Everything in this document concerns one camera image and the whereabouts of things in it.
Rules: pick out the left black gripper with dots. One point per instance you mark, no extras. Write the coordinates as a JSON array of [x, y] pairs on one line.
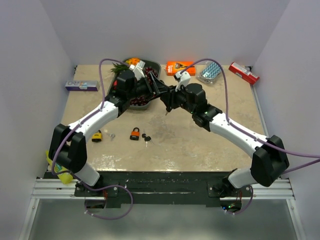
[[157, 87]]

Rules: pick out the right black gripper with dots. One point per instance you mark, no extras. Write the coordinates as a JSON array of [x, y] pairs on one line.
[[169, 99]]

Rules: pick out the black orange-padlock keys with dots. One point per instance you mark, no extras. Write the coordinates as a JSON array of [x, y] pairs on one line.
[[147, 139]]

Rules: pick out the orange padlock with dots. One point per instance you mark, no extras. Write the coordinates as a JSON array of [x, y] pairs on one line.
[[135, 134]]

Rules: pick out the small silver key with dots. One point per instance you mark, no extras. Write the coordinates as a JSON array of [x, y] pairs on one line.
[[111, 135]]

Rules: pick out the yellow padlock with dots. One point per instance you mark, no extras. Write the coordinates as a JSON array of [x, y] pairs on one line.
[[97, 137]]

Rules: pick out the black padlock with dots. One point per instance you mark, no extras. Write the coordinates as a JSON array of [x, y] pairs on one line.
[[167, 89]]

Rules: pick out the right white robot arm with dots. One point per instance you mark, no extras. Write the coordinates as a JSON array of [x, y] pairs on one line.
[[269, 160]]

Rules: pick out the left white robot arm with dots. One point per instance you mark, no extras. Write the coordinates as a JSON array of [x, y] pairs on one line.
[[68, 146]]

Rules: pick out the purple grape bunch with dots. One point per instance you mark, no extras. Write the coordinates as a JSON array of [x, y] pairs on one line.
[[141, 102]]

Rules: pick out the dark grey fruit tray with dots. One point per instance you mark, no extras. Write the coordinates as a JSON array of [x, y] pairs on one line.
[[148, 63]]

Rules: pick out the orange razor box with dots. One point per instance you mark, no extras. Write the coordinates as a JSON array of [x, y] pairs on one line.
[[172, 67]]

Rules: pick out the toy pineapple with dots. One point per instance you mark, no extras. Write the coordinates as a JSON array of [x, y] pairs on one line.
[[118, 67]]

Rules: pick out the blue patterned sponge pack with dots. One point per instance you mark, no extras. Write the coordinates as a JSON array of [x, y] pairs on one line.
[[209, 73]]

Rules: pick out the purple toothpaste box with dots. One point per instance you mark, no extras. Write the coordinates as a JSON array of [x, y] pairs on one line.
[[82, 86]]

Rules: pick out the red box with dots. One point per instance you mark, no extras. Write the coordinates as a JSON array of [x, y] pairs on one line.
[[243, 73]]

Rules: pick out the yellow green bottle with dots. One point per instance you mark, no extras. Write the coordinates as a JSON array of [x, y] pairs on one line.
[[63, 174]]

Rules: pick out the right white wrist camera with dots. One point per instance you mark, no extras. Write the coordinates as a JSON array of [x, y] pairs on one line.
[[183, 78]]

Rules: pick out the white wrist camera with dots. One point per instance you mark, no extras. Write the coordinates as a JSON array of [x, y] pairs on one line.
[[183, 78], [138, 69]]

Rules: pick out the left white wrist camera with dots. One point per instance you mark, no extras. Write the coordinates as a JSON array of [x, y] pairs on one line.
[[138, 69]]

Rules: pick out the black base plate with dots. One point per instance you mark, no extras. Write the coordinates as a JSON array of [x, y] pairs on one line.
[[164, 188]]

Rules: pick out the aluminium frame rail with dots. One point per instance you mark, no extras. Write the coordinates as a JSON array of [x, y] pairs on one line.
[[55, 213]]

